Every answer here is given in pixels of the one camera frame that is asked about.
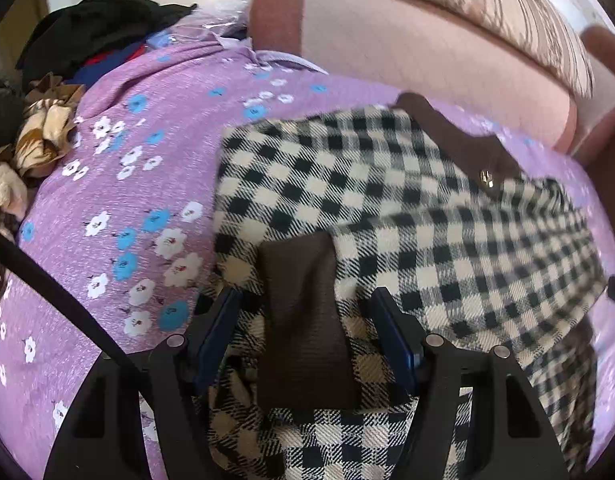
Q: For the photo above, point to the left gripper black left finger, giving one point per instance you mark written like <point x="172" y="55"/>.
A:
<point x="102" y="435"/>

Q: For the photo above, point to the black clothes pile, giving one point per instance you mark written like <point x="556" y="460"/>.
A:
<point x="66" y="39"/>

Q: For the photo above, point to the black cream checked jacket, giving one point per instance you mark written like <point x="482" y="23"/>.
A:
<point x="316" y="213"/>

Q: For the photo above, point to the blue red clothes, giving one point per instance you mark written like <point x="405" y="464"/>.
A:
<point x="101" y="64"/>

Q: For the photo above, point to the beige brown crumpled clothes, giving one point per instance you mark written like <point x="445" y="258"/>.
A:
<point x="36" y="131"/>

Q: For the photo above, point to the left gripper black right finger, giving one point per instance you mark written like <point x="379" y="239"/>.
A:
<point x="478" y="401"/>

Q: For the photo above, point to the purple floral bed sheet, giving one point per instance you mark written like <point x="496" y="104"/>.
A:
<point x="125" y="221"/>

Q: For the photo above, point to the brown wooden bed frame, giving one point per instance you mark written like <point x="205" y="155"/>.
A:
<point x="594" y="143"/>

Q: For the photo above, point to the pink quilted headboard cushion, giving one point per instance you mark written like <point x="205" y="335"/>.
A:
<point x="416" y="46"/>

